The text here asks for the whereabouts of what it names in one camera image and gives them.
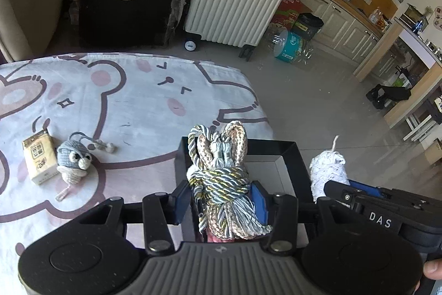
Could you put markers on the dark trash bin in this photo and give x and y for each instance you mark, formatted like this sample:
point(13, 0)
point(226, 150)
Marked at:
point(307, 25)

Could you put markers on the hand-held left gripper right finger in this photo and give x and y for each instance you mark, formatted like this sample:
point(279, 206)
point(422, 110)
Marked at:
point(259, 208)

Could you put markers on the black object on floor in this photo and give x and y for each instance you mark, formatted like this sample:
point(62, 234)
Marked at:
point(388, 96)

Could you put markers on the black cardboard box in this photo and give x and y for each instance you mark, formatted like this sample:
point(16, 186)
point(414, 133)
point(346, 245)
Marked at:
point(272, 160)

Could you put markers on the small clear bottle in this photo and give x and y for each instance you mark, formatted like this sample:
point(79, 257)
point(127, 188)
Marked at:
point(75, 10)

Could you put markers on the snack bottles on counter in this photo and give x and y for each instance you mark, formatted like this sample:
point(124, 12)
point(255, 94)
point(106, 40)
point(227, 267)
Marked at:
point(380, 18)

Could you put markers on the red beer carton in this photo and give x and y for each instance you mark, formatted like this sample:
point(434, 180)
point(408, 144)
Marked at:
point(288, 10)

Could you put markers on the white lace roll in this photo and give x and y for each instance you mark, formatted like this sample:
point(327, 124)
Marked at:
point(326, 170)

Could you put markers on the beige tissue packet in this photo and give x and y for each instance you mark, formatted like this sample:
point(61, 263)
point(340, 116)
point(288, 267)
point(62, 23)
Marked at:
point(39, 158)

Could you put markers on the wooden table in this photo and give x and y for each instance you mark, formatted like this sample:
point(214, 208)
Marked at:
point(414, 87)

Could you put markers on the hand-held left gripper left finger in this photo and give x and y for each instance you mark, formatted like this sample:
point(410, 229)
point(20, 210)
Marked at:
point(182, 207)

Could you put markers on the grey crochet mouse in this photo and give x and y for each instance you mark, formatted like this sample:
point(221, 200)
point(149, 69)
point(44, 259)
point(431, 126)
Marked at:
point(74, 156)

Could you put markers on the large teal label water bottle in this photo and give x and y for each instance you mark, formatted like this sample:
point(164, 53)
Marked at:
point(288, 46)

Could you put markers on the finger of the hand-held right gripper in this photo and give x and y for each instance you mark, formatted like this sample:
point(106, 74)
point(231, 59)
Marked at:
point(340, 193)
point(366, 187)

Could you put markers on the bear print blanket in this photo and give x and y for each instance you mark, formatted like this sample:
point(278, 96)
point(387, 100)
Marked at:
point(138, 115)

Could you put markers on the person's right hand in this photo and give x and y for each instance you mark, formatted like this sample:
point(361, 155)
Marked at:
point(433, 269)

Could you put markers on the white kitchen cabinets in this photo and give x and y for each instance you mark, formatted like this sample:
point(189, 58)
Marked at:
point(342, 29)

